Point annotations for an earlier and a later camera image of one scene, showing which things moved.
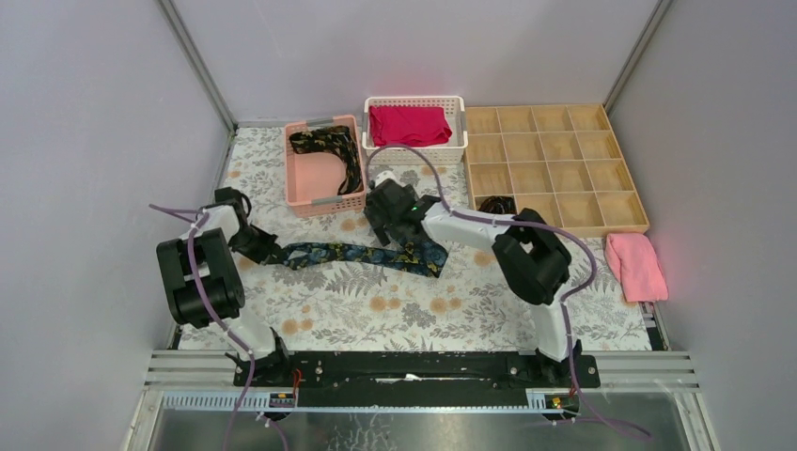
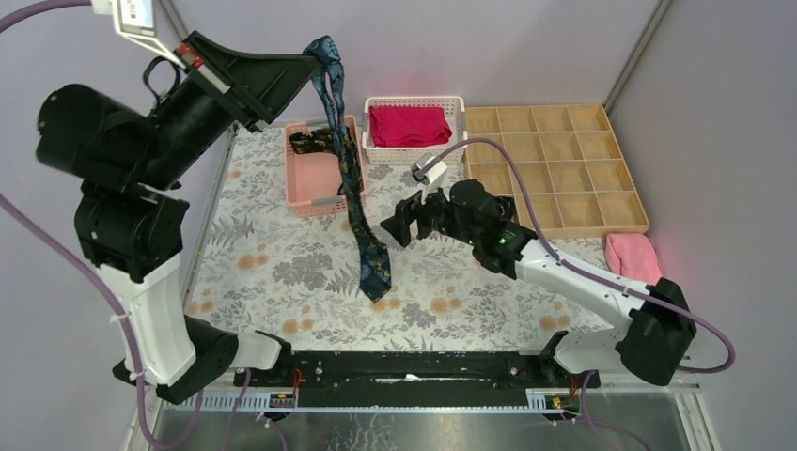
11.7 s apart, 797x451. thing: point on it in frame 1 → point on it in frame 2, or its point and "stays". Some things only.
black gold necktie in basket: (336, 140) stays
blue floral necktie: (416, 254) → (373, 261)
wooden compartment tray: (563, 162) stays
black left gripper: (262, 247) → (220, 84)
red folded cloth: (408, 125) stays
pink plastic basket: (313, 179) stays
